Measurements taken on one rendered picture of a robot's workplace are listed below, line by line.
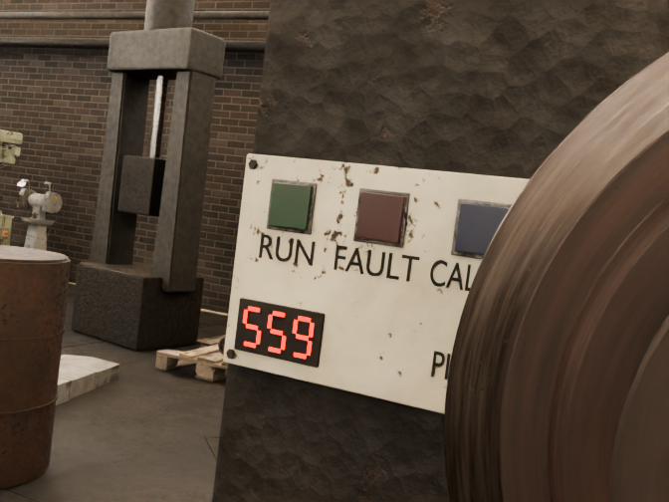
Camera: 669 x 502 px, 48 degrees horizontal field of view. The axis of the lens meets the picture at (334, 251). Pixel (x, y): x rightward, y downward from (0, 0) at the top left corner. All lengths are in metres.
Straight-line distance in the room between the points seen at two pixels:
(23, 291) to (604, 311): 2.75
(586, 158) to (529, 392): 0.12
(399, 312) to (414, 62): 0.20
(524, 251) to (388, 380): 0.21
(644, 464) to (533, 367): 0.09
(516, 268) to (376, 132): 0.23
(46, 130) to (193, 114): 4.06
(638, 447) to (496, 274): 0.13
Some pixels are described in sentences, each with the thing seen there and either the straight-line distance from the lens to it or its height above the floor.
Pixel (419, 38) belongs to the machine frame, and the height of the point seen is 1.34.
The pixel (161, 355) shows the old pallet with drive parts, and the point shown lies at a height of 0.10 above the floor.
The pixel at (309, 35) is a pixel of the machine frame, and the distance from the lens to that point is 0.66.
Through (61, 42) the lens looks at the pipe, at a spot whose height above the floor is 2.70.
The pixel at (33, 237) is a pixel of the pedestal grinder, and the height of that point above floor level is 0.50.
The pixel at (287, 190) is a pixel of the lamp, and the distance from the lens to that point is 0.61.
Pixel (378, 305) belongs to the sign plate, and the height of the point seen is 1.13.
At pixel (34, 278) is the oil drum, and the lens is 3.03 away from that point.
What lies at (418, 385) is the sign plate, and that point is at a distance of 0.58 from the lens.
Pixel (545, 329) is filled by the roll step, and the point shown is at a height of 1.15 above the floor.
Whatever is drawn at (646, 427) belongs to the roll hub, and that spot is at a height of 1.13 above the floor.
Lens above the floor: 1.20
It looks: 3 degrees down
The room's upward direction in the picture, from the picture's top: 7 degrees clockwise
